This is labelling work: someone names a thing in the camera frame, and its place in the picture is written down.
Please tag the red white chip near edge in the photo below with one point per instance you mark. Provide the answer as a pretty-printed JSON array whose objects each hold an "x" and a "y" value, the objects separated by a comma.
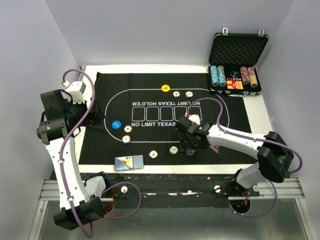
[{"x": 153, "y": 154}]

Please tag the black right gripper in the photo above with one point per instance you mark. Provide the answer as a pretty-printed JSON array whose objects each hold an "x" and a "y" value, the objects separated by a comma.
[{"x": 188, "y": 145}]

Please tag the yellow round dealer button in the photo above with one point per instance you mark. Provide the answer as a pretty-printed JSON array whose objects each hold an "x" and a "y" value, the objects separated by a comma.
[{"x": 165, "y": 88}]

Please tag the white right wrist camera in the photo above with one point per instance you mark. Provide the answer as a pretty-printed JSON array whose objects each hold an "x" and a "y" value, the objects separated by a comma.
[{"x": 195, "y": 118}]

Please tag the green chip row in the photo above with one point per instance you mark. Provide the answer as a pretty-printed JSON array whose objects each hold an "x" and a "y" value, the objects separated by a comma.
[{"x": 221, "y": 76}]

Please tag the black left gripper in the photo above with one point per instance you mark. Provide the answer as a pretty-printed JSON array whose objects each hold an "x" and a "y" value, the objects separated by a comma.
[{"x": 95, "y": 117}]

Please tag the purple tan chip row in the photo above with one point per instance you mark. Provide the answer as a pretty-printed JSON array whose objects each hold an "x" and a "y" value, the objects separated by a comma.
[{"x": 252, "y": 77}]

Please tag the blue white chip stack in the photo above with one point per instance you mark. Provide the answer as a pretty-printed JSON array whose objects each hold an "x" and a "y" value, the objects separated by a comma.
[{"x": 190, "y": 152}]

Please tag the black poker table mat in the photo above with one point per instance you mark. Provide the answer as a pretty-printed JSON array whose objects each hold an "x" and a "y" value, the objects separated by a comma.
[{"x": 136, "y": 100}]

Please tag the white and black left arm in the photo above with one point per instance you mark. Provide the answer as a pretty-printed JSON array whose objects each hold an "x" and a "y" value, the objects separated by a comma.
[{"x": 79, "y": 199}]

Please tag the grey white 1 chip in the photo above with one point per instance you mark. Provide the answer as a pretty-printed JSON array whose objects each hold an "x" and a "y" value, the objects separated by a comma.
[{"x": 126, "y": 139}]

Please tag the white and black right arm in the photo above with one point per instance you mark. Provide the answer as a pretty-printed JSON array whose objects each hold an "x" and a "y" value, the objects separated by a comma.
[{"x": 271, "y": 152}]

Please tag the red orange card box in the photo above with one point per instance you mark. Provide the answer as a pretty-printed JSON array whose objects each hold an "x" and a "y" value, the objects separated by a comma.
[{"x": 234, "y": 83}]

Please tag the red triangular dealer marker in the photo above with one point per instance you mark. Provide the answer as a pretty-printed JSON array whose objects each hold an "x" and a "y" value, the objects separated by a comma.
[{"x": 215, "y": 148}]

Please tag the red white 100 chip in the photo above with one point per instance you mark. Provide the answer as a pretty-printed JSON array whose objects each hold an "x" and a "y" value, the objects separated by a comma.
[{"x": 128, "y": 129}]

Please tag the light blue chip row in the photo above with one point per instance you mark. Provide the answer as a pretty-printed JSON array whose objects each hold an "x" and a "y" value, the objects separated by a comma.
[{"x": 214, "y": 76}]

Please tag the red brown chip row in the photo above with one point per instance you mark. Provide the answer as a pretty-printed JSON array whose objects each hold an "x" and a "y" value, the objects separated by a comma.
[{"x": 244, "y": 75}]

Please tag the black aluminium poker chip case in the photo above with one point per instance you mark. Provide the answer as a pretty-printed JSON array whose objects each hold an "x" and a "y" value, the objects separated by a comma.
[{"x": 233, "y": 51}]

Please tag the blue small blind button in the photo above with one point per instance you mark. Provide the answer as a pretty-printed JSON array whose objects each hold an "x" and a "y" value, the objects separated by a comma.
[{"x": 116, "y": 124}]

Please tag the aluminium mounting rail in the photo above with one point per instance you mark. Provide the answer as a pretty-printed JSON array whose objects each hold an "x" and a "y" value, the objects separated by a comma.
[{"x": 173, "y": 186}]

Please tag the blue playing card deck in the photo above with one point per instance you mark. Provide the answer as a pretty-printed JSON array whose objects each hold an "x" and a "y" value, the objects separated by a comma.
[{"x": 126, "y": 163}]

